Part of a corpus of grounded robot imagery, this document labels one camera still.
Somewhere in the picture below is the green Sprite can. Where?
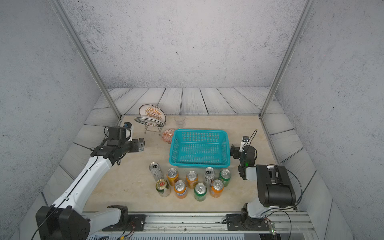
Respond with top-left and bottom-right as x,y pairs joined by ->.
219,169 -> 232,187

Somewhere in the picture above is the silver white soda can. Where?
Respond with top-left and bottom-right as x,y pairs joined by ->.
149,162 -> 164,182

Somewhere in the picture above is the teal plastic basket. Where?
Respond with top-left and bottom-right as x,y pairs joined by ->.
169,129 -> 231,169

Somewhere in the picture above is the orange can back row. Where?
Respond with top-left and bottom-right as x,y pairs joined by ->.
210,179 -> 224,198

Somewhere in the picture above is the orange can row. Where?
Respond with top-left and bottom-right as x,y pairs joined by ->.
210,179 -> 224,198
186,171 -> 199,189

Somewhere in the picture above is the orange soda can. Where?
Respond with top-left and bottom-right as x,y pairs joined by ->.
167,168 -> 179,186

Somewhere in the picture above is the green white can front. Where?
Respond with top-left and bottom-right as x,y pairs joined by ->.
156,179 -> 171,197

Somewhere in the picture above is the orange can front row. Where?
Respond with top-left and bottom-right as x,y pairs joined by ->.
186,171 -> 199,189

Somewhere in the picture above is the green can back row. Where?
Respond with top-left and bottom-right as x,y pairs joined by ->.
194,183 -> 207,202

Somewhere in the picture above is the orange Fanta can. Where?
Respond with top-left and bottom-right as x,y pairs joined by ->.
174,180 -> 188,199

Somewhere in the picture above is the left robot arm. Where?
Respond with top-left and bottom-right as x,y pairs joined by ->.
35,123 -> 145,240

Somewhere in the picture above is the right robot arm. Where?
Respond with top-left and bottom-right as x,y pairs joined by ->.
231,136 -> 297,224

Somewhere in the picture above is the green rimmed plate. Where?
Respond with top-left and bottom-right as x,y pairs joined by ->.
135,116 -> 165,128

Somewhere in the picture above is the upright sunburst plate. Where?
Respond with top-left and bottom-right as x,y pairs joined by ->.
139,104 -> 167,123

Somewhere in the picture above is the orange patterned bowl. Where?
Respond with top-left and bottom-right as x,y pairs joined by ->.
162,129 -> 175,144

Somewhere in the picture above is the clear glass cup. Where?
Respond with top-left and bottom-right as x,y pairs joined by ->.
174,115 -> 186,129

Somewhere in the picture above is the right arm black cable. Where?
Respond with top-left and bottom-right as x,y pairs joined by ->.
244,128 -> 304,240

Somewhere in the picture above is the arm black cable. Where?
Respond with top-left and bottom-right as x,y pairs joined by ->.
244,128 -> 304,240
29,126 -> 121,240

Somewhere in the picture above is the metal wire plate stand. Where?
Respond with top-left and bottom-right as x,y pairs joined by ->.
144,123 -> 165,136

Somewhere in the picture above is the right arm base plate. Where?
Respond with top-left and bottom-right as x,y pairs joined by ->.
222,214 -> 270,231

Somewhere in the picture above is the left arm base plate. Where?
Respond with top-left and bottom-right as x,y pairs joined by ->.
102,214 -> 146,233

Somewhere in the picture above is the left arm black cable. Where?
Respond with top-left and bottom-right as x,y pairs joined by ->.
29,126 -> 121,240

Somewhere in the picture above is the aluminium front rail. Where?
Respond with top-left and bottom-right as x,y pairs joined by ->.
88,211 -> 318,240

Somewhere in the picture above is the left aluminium frame post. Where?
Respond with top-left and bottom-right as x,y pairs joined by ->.
49,0 -> 122,120

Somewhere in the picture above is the aluminium frame post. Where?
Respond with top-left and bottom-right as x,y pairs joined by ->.
49,0 -> 122,120
259,0 -> 316,119

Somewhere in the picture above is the right aluminium frame post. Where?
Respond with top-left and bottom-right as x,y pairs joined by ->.
259,0 -> 316,119

